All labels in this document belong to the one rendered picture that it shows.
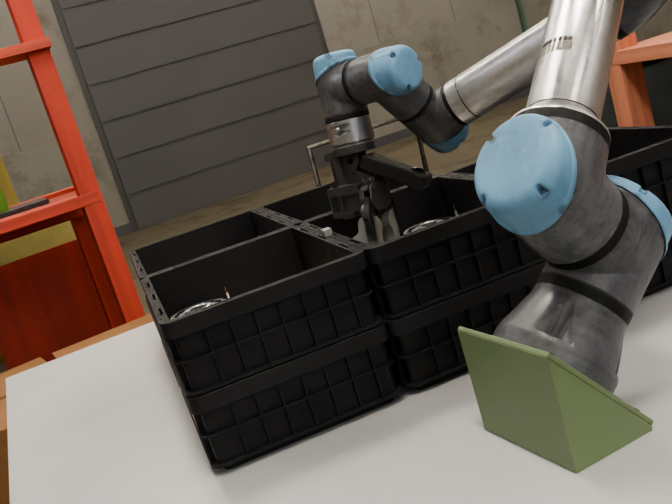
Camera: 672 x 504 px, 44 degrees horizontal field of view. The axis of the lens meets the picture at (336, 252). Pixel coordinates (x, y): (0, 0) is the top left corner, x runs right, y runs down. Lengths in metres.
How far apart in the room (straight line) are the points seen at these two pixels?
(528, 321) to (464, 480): 0.19
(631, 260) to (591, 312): 0.08
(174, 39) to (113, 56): 0.77
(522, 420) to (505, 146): 0.31
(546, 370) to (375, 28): 10.71
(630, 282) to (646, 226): 0.07
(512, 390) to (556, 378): 0.09
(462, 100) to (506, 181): 0.45
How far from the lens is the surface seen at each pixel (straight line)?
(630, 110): 3.44
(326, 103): 1.38
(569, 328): 0.96
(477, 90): 1.33
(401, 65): 1.29
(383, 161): 1.37
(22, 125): 10.35
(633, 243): 0.99
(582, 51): 1.01
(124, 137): 10.39
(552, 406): 0.93
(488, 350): 0.99
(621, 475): 0.94
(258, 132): 10.75
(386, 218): 1.41
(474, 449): 1.05
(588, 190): 0.92
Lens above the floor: 1.18
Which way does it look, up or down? 12 degrees down
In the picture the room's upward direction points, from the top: 17 degrees counter-clockwise
